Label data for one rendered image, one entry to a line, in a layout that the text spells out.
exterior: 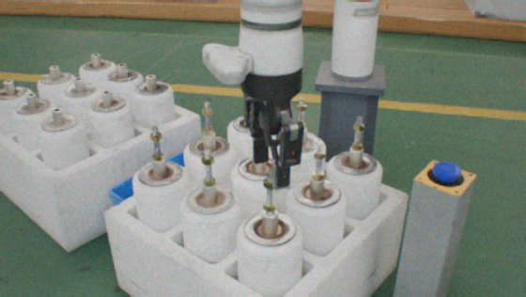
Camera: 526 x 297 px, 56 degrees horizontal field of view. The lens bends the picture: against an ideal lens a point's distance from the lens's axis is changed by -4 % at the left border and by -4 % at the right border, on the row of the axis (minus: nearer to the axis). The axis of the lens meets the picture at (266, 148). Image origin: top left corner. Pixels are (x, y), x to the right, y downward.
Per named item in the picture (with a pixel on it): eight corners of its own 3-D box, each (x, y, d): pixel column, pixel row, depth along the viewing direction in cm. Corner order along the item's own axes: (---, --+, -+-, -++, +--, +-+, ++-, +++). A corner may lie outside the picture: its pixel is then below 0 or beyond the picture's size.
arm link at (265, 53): (199, 60, 62) (196, 10, 59) (284, 49, 66) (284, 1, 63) (224, 87, 55) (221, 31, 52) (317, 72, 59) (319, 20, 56)
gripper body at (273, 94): (316, 66, 59) (312, 138, 63) (285, 44, 66) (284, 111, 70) (255, 75, 56) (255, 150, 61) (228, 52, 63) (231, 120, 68)
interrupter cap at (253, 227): (255, 211, 78) (255, 207, 78) (303, 222, 76) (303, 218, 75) (234, 241, 72) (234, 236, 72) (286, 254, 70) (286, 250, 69)
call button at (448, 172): (437, 169, 77) (440, 157, 76) (462, 178, 74) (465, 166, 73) (426, 180, 74) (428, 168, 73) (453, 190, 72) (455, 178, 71)
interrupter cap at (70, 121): (67, 113, 108) (67, 110, 108) (85, 123, 104) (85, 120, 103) (34, 125, 103) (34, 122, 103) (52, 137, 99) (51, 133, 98)
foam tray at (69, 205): (117, 132, 154) (109, 75, 145) (205, 179, 131) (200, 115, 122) (-8, 184, 129) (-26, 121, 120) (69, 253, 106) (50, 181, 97)
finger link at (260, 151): (269, 137, 70) (269, 162, 72) (267, 135, 70) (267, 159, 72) (254, 140, 69) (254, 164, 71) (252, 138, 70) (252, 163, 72)
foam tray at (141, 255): (249, 197, 124) (248, 131, 115) (396, 267, 103) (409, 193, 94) (117, 287, 98) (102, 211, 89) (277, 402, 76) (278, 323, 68)
